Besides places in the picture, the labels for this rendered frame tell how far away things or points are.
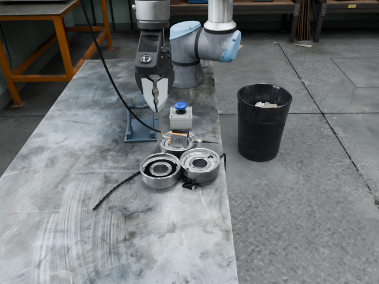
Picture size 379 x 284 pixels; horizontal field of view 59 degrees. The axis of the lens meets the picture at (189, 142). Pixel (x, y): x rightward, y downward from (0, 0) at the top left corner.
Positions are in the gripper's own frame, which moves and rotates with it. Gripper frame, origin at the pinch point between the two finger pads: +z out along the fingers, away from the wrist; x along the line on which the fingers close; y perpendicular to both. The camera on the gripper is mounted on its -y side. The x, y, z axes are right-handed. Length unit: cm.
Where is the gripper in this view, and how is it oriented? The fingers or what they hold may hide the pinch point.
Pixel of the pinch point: (156, 108)
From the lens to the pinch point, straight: 82.1
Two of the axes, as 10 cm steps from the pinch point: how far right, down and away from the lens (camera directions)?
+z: 0.0, 8.9, 4.6
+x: -10.0, -0.1, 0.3
